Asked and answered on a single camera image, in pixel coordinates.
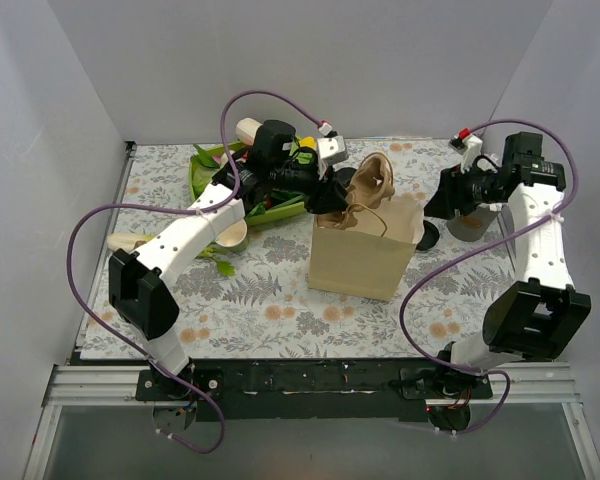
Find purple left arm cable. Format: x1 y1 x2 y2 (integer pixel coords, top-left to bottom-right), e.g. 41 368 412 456
67 89 334 455

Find napa cabbage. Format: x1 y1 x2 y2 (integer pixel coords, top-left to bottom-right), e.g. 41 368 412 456
235 118 261 145

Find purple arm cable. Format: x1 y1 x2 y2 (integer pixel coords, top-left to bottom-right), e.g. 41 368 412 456
67 89 334 455
397 117 579 435

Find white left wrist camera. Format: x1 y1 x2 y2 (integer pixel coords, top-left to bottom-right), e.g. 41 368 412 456
316 121 349 179

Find green vegetable tray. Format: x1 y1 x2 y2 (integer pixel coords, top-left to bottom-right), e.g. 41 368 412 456
188 144 306 226

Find yellow pepper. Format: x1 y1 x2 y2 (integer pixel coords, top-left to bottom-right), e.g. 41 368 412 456
299 137 316 150

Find green celery stalks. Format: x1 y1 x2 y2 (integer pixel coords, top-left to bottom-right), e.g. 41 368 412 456
107 232 235 277

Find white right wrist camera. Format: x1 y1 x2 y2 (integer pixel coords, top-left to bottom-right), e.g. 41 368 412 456
449 129 483 173

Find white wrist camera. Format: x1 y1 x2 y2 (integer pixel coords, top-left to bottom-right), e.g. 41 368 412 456
316 121 349 179
449 129 483 173

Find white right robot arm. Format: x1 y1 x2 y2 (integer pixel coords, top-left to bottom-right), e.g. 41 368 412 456
425 130 591 398

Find aluminium frame rail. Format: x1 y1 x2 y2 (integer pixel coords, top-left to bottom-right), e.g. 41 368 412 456
44 362 582 406

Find green paper coffee cup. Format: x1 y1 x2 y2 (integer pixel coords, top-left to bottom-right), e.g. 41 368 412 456
334 167 356 189

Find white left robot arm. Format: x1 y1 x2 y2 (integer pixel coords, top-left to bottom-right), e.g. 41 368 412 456
109 120 348 400

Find brown cardboard cup carrier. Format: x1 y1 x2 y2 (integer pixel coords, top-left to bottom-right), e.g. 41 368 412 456
315 152 395 230

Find brown paper bag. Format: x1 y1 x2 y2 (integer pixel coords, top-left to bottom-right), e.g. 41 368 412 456
308 197 424 301

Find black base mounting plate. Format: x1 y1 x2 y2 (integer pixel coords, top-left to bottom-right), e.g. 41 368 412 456
135 358 492 422

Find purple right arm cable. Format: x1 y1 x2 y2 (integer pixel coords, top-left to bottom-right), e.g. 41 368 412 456
397 117 579 435

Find floral table mat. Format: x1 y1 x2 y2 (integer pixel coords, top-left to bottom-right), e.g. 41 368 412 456
80 139 513 361

